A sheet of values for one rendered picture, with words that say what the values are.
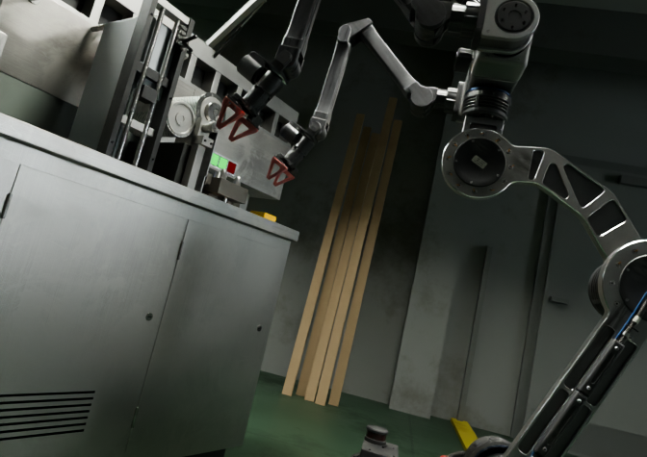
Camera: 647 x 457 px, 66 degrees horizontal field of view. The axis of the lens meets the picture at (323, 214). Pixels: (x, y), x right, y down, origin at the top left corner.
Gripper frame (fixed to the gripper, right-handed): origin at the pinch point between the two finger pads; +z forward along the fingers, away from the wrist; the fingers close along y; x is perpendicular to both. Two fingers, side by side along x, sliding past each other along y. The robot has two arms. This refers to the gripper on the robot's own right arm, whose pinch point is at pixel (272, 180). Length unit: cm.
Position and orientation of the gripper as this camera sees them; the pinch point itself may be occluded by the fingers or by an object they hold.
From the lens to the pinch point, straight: 181.8
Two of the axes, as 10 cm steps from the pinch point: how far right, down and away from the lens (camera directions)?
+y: -1.5, -1.9, -9.7
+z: -6.7, 7.4, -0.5
